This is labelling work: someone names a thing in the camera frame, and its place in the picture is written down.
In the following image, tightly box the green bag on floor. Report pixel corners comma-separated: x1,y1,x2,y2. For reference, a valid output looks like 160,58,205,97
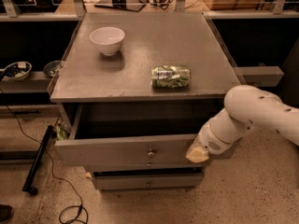
54,119,69,141

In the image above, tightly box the black floor cable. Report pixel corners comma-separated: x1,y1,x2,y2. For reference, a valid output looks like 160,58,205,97
0,91,90,224

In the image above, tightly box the grey drawer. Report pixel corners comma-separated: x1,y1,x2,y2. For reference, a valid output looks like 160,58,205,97
93,172,204,191
55,102,221,166
83,161,211,173

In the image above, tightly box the grey middle drawer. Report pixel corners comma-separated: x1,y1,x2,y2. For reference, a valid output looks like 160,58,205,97
83,161,211,173

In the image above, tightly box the black bar on floor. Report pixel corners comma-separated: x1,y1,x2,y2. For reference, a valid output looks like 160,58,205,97
22,125,53,195

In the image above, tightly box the white bowl with items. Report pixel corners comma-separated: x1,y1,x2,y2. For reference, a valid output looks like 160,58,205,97
0,62,32,81

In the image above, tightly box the grey bottom drawer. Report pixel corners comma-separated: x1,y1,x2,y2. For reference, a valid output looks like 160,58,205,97
93,172,204,191

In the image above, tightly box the white ceramic bowl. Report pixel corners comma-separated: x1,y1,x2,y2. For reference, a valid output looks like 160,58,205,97
90,27,125,56

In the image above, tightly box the black monitor stand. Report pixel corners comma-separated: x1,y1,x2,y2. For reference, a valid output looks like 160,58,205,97
94,0,146,12

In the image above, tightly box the grey top drawer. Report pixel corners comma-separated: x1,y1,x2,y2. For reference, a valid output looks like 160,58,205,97
55,102,221,166

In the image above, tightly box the grey drawer cabinet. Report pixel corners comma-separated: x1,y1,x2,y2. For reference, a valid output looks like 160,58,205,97
50,13,242,181

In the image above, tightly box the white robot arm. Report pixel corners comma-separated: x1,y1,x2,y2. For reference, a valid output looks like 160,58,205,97
186,85,299,163

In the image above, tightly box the green snack bag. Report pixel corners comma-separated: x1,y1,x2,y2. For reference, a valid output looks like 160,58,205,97
151,65,191,89

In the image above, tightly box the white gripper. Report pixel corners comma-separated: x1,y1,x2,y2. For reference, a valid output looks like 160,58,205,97
186,123,232,163

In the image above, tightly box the black shoe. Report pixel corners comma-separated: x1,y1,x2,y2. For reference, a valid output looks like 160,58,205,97
0,204,13,224

